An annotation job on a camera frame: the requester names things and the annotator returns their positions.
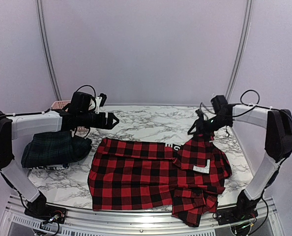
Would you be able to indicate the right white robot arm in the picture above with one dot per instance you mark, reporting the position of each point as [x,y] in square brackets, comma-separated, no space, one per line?
[277,144]

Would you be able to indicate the dark green plaid garment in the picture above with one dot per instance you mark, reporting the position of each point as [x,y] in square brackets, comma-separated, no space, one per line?
[55,148]

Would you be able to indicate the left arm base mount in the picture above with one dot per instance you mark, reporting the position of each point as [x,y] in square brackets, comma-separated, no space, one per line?
[41,210]

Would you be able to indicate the aluminium corner post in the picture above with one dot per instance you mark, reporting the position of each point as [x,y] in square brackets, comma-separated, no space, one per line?
[46,48]
[241,48]

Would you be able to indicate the pink plastic laundry basket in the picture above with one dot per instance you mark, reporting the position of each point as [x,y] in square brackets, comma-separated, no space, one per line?
[59,105]

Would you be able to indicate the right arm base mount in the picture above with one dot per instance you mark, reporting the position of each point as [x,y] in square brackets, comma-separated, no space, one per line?
[243,210]

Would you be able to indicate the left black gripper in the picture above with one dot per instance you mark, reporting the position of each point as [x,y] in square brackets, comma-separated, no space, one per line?
[102,125]

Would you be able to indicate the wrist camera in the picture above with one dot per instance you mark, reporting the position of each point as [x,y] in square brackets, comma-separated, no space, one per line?
[82,102]
[218,102]

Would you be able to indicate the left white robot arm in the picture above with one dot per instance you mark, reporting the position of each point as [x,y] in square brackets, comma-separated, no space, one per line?
[16,130]

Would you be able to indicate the red black plaid garment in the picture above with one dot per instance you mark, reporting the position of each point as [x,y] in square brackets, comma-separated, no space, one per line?
[131,175]

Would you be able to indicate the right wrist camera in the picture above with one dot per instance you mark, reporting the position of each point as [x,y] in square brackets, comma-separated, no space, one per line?
[218,102]

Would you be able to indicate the right aluminium corner post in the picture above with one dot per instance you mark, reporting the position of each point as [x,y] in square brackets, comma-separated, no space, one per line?
[241,48]

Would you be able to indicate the folded striped garment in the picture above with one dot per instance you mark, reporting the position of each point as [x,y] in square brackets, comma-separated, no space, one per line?
[52,167]

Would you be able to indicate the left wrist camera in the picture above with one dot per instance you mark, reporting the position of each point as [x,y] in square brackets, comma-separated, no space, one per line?
[82,102]

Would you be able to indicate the aluminium front frame rail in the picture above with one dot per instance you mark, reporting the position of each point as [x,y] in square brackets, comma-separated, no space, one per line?
[85,222]

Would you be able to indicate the left aluminium corner post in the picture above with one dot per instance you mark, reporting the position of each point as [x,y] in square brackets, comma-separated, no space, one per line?
[46,48]

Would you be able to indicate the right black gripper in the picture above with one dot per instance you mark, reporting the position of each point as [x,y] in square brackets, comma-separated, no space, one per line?
[196,122]

